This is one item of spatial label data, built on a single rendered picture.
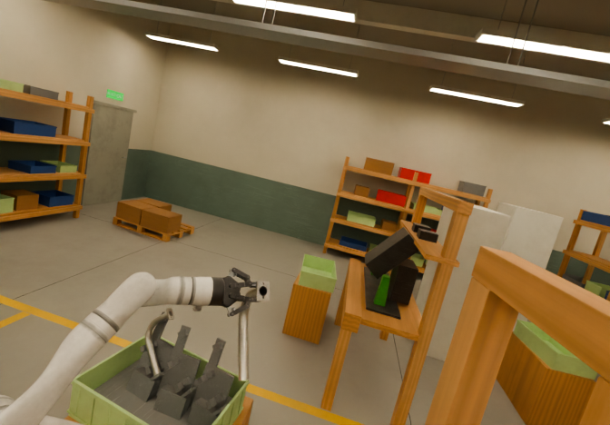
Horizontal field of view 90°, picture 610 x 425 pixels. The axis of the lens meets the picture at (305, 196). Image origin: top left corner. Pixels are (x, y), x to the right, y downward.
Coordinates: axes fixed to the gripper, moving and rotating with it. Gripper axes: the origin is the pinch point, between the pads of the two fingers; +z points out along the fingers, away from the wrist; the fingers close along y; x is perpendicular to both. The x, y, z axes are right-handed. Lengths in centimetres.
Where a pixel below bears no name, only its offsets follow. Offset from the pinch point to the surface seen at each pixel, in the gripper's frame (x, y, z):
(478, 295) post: -41, -5, 44
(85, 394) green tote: 86, -30, -36
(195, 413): 73, -41, 5
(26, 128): 432, 283, -169
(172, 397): 79, -34, -4
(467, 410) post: -28, -33, 48
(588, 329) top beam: -66, -14, 29
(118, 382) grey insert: 101, -28, -24
